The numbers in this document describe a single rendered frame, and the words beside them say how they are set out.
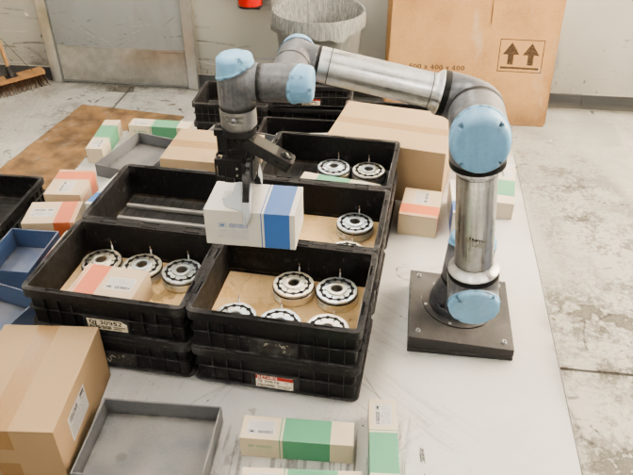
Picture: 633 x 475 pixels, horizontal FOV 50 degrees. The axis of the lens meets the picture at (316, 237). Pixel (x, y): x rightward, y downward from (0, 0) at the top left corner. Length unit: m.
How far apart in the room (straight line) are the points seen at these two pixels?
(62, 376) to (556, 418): 1.10
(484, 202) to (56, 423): 0.96
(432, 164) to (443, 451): 1.01
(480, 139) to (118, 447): 1.00
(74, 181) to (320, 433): 1.30
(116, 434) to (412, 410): 0.67
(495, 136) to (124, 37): 3.94
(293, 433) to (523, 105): 3.39
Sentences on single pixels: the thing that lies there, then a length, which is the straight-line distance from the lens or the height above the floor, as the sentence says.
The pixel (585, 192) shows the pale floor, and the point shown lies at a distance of 3.96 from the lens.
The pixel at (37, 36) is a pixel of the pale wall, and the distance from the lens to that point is 5.35.
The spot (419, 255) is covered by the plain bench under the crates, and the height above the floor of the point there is 0.70.
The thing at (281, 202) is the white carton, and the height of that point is 1.13.
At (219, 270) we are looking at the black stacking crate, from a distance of 1.71.
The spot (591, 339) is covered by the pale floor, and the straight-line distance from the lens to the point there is 3.00.
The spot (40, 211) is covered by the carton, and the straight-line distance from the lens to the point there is 2.28.
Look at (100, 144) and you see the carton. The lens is 2.65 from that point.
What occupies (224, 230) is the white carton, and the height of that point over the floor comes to 1.08.
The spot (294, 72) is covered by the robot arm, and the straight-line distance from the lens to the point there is 1.34.
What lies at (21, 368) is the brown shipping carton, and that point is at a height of 0.86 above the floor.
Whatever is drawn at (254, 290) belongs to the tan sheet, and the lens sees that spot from 1.73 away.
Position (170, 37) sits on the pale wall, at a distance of 4.91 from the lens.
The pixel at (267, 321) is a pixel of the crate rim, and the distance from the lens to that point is 1.49.
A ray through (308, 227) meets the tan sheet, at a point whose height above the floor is 0.83.
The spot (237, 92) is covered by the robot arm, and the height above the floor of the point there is 1.40.
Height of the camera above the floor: 1.93
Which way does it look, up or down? 35 degrees down
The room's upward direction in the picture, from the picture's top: straight up
